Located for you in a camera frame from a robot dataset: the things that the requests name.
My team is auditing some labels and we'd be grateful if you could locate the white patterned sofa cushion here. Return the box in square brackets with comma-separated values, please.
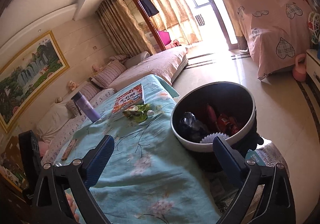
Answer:
[41, 89, 115, 164]

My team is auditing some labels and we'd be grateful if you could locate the brown shaggy rug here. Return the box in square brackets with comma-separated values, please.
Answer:
[260, 142, 290, 172]

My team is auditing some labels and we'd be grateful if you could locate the black white-rimmed trash bin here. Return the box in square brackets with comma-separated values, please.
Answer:
[170, 82, 258, 173]

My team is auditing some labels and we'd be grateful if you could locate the dark checkered balcony object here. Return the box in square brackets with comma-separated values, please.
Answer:
[195, 14, 207, 26]

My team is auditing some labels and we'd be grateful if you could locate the person's left hand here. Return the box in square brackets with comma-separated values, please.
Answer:
[65, 193, 80, 223]

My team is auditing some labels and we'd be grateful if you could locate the pink heart-print cover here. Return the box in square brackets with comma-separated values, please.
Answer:
[234, 0, 313, 81]

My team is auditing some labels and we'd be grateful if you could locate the white round cage toy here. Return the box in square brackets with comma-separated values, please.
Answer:
[307, 11, 320, 46]

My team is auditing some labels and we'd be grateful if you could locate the white television cabinet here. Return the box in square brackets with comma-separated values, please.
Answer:
[305, 49, 320, 87]

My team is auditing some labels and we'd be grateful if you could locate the purple thermos bottle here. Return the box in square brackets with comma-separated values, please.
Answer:
[71, 91, 101, 123]

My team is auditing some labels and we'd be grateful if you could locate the red picture book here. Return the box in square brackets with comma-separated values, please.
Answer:
[112, 83, 145, 114]

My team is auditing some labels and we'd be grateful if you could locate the plaid pink pillow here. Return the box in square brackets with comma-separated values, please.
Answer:
[109, 54, 130, 63]

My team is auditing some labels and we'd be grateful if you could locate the dark blue foil wrapper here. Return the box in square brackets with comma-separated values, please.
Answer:
[179, 112, 210, 140]

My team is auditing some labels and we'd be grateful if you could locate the blue box under bin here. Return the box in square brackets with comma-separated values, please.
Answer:
[245, 150, 265, 167]

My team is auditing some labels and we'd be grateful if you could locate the framed landscape painting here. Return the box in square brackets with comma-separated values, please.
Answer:
[0, 30, 70, 134]

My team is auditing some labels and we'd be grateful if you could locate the small red wrapper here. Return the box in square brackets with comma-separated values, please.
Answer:
[206, 104, 224, 134]

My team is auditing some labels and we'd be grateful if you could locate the large red snack bag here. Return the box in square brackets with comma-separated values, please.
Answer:
[217, 114, 240, 137]

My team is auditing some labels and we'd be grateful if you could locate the pink sofa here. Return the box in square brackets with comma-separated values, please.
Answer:
[35, 46, 189, 164]

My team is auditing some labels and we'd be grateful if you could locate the green snack wrapper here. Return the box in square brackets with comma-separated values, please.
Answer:
[122, 104, 152, 123]

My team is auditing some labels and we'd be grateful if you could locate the light blue floral tablecloth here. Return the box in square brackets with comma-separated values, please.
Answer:
[54, 74, 220, 224]

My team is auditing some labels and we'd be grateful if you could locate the flat wooden stick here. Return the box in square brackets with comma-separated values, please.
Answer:
[61, 139, 77, 160]

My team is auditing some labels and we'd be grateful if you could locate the dark hanging garment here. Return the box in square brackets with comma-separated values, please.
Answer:
[139, 0, 160, 17]

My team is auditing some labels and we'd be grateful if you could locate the white pillow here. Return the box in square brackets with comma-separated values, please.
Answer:
[36, 104, 73, 143]

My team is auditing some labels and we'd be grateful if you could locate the patterned cardboard box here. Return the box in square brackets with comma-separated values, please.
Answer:
[0, 136, 28, 192]

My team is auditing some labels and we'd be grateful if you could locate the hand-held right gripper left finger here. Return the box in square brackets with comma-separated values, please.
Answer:
[31, 135, 115, 224]

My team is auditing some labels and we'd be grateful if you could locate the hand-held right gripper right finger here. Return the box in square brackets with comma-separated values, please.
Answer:
[212, 136, 297, 224]

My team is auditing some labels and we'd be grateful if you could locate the magenta box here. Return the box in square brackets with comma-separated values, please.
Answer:
[157, 30, 172, 46]

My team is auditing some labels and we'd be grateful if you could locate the striped pink pillow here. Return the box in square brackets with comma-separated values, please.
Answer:
[65, 82, 102, 115]
[94, 60, 127, 88]

